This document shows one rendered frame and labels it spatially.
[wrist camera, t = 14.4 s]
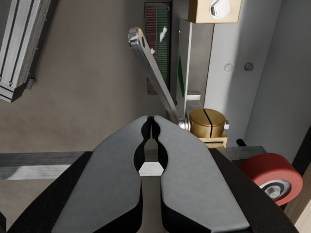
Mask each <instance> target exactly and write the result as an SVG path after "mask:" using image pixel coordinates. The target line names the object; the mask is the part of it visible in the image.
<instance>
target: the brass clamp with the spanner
mask: <svg viewBox="0 0 311 233"><path fill-rule="evenodd" d="M189 120H190V133H192V134H193V135H195V136H196V137H198V138H199V139H200V140H202V141H203V142H204V143H217V142H222V144H223V145H224V147H225V148H226V145H227V140H228V136H227V135H226V133H225V132H224V130H225V129H228V128H229V122H228V120H226V119H225V116H224V115H223V114H222V113H220V112H219V111H217V110H213V109H208V108H204V109H202V108H201V109H196V110H193V111H192V112H190V114H189Z"/></svg>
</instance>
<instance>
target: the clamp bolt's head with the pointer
mask: <svg viewBox="0 0 311 233"><path fill-rule="evenodd" d="M185 130H187V131H189V132H190V120H189V117H186V118H185Z"/></svg>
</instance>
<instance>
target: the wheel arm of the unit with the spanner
mask: <svg viewBox="0 0 311 233"><path fill-rule="evenodd" d="M226 151H227V153H228V155H229V157H230V159H231V160H232V162H233V164H234V165H235V166H236V167H239V166H240V165H241V164H242V163H243V162H244V161H245V160H247V159H248V158H250V157H252V156H255V155H258V154H262V153H267V152H266V150H265V149H264V148H263V147H262V146H244V147H226ZM84 153H85V151H81V152H45V153H0V180H20V179H52V178H58V177H59V176H60V175H61V174H62V173H63V172H64V171H65V170H66V169H67V168H69V167H70V166H71V165H72V164H73V163H74V162H75V161H76V160H77V159H78V158H79V157H80V156H81V155H83V154H84ZM144 155H145V162H144V164H143V165H142V167H141V168H140V170H139V171H138V172H139V174H140V176H161V175H162V172H163V171H164V169H163V168H162V166H161V165H160V163H159V161H158V149H151V150H144Z"/></svg>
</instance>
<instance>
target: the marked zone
mask: <svg viewBox="0 0 311 233"><path fill-rule="evenodd" d="M178 77H179V82H180V88H181V93H182V97H184V92H185V90H184V83H183V75H182V68H181V60H180V57H179V65H178Z"/></svg>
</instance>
